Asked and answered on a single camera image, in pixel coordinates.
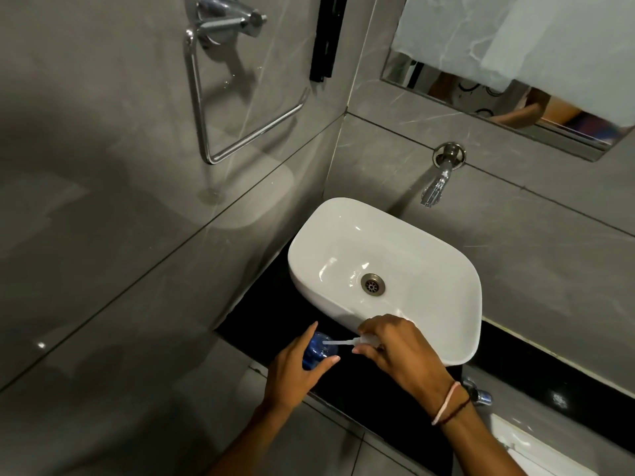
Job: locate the person's left hand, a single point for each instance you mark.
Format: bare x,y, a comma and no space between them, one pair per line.
285,376

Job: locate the person's right hand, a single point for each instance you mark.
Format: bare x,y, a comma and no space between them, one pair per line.
409,361

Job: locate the person's left thumb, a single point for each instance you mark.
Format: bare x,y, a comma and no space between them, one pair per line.
325,364

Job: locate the person's right thumb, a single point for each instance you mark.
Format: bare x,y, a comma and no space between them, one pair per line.
366,350

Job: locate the blue bottle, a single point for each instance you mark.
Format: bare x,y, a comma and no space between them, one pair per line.
317,347

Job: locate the white pump dispenser tube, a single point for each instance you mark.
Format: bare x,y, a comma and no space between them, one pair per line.
342,344

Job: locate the person's right forearm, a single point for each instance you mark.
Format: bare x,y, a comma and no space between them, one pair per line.
476,441

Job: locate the person's left forearm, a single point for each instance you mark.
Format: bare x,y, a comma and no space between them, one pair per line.
248,443

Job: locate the metal sink drain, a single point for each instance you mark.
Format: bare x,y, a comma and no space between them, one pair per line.
373,284

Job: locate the white ceramic sink basin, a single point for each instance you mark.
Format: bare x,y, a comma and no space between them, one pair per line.
347,242

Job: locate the chrome angle valve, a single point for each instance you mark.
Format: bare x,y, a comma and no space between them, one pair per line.
480,394

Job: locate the white toilet tank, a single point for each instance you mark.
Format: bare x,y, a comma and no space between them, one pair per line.
540,453

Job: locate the chrome wall faucet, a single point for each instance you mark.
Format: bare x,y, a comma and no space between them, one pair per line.
443,173

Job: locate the wall mirror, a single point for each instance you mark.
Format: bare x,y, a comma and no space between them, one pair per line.
545,121

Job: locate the black wall holder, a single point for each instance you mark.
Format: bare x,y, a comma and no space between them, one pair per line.
327,34

